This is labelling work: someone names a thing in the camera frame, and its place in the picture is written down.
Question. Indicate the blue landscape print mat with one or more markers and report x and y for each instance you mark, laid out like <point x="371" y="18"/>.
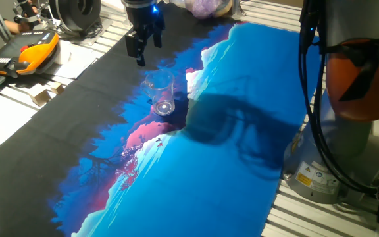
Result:
<point x="156" y="145"/>

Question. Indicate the grey KUKA robot arm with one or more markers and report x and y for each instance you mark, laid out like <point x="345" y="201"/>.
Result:
<point x="350" y="98"/>

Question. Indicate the person's hand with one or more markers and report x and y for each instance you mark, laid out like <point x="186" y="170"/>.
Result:
<point x="28" y="13"/>

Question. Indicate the small wooden block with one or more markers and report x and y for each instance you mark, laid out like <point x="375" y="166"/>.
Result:
<point x="57" y="87"/>

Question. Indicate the orange KUKA teach pendant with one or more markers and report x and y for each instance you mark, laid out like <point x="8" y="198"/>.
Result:
<point x="25" y="52"/>

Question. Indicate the clear plastic cup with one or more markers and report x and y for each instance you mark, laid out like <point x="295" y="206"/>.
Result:
<point x="161" y="93"/>

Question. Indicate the large wooden block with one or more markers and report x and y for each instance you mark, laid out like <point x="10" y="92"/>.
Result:
<point x="39" y="96"/>

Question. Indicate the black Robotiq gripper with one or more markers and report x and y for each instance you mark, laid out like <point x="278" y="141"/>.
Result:
<point x="142" y="14"/>

